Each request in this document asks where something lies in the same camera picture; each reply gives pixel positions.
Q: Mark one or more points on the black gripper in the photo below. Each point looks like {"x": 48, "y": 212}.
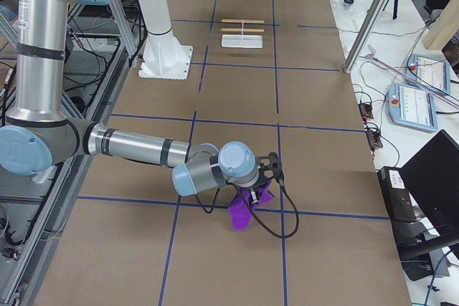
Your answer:
{"x": 252, "y": 190}

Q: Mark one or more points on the purple microfiber towel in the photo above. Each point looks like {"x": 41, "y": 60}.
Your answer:
{"x": 239, "y": 214}

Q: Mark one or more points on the wooden rack bar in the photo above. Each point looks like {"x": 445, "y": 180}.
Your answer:
{"x": 243, "y": 21}
{"x": 242, "y": 30}

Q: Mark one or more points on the teach pendant tablet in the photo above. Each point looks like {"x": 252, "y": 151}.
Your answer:
{"x": 433, "y": 73}
{"x": 412, "y": 107}

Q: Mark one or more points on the black computer box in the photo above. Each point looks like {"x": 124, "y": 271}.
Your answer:
{"x": 397, "y": 199}

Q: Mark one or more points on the black monitor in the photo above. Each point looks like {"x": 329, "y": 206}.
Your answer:
{"x": 431, "y": 176}

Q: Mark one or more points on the aluminium frame post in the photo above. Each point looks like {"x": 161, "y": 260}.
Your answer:
{"x": 364, "y": 33}

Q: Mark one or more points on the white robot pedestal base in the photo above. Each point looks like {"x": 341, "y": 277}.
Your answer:
{"x": 164, "y": 57}

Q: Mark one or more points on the near teach pendant tablet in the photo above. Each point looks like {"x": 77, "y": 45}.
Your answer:
{"x": 412, "y": 107}

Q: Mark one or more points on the black monitor stand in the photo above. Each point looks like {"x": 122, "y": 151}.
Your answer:
{"x": 420, "y": 251}

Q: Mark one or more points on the far teach pendant tablet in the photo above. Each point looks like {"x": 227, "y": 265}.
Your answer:
{"x": 433, "y": 73}

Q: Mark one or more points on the upper wooden rack bar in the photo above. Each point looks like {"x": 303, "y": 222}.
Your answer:
{"x": 243, "y": 21}

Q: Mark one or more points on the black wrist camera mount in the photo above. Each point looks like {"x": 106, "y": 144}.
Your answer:
{"x": 269, "y": 168}

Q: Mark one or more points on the orange black connector box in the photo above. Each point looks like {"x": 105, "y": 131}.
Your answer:
{"x": 365, "y": 110}

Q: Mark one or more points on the white towel rack base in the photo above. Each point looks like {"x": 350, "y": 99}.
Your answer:
{"x": 242, "y": 41}

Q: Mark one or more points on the lower wooden rack bar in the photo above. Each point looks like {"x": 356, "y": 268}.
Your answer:
{"x": 242, "y": 30}

